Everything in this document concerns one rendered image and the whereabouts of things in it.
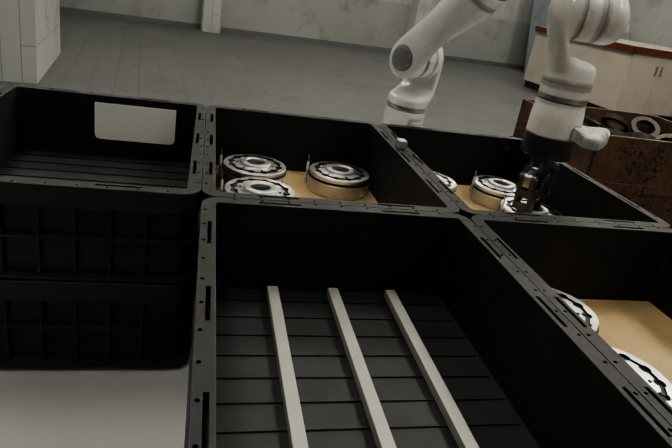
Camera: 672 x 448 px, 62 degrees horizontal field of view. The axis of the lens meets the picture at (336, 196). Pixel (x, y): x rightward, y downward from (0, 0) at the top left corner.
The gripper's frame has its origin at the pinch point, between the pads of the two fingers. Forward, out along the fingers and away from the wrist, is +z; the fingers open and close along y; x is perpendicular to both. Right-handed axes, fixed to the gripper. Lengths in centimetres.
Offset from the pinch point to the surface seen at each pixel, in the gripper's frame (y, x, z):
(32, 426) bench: 65, -27, 15
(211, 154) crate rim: 38, -31, -8
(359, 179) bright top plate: 10.6, -25.0, -0.6
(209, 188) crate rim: 47, -23, -8
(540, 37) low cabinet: -845, -230, 6
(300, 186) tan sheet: 15.6, -33.0, 2.3
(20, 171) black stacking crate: 47, -60, 2
